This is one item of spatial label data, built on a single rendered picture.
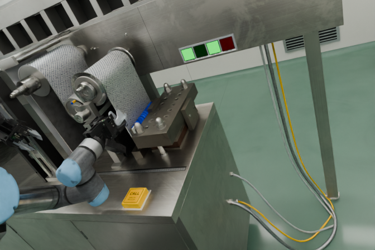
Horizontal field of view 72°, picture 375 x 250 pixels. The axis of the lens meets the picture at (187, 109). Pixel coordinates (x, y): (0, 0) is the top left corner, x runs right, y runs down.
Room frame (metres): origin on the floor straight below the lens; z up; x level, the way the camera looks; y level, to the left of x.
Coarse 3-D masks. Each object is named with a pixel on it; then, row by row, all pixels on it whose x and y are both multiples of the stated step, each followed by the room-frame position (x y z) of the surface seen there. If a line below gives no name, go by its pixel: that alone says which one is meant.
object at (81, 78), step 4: (80, 76) 0.97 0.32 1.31; (84, 76) 0.96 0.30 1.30; (76, 80) 0.98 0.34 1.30; (80, 80) 0.97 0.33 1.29; (84, 80) 0.96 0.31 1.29; (88, 80) 0.96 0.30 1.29; (92, 80) 0.95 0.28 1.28; (76, 84) 0.99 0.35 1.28; (92, 84) 0.95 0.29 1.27; (96, 84) 0.95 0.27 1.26; (76, 88) 0.99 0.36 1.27; (96, 88) 0.95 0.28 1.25; (100, 92) 0.95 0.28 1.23; (100, 96) 0.95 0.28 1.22; (92, 100) 0.97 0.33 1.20; (96, 100) 0.97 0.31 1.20
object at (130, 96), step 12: (132, 72) 1.14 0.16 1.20; (120, 84) 1.04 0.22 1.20; (132, 84) 1.10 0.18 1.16; (108, 96) 0.95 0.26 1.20; (120, 96) 1.01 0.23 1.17; (132, 96) 1.07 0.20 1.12; (144, 96) 1.13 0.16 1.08; (120, 108) 0.97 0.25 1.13; (132, 108) 1.03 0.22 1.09; (144, 108) 1.10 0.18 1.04; (132, 120) 1.00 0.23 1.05
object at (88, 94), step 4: (80, 84) 0.95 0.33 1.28; (84, 84) 0.95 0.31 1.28; (88, 84) 0.95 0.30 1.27; (84, 88) 0.95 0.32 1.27; (88, 88) 0.94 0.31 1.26; (92, 88) 0.94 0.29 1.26; (80, 92) 0.96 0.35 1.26; (84, 92) 0.96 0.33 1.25; (88, 92) 0.95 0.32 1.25; (92, 92) 0.94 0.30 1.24; (96, 92) 0.95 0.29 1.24; (80, 96) 0.97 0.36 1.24; (84, 96) 0.96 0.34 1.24; (88, 96) 0.95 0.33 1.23; (92, 96) 0.94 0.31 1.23; (96, 96) 0.96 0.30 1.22; (88, 100) 0.96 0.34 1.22
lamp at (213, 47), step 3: (210, 42) 1.06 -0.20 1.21; (213, 42) 1.06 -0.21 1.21; (216, 42) 1.05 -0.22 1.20; (207, 45) 1.07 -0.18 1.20; (210, 45) 1.07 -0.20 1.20; (213, 45) 1.06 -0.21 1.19; (216, 45) 1.06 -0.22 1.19; (210, 48) 1.07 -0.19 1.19; (213, 48) 1.06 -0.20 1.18; (216, 48) 1.06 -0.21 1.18; (219, 48) 1.05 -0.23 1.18; (210, 51) 1.07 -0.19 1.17; (213, 51) 1.07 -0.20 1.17; (216, 51) 1.06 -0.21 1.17; (219, 51) 1.05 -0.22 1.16
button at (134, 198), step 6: (132, 192) 0.71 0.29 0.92; (138, 192) 0.70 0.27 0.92; (144, 192) 0.69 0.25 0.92; (126, 198) 0.70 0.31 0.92; (132, 198) 0.68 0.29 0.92; (138, 198) 0.67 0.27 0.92; (144, 198) 0.68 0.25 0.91; (126, 204) 0.67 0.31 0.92; (132, 204) 0.66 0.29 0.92; (138, 204) 0.65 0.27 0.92
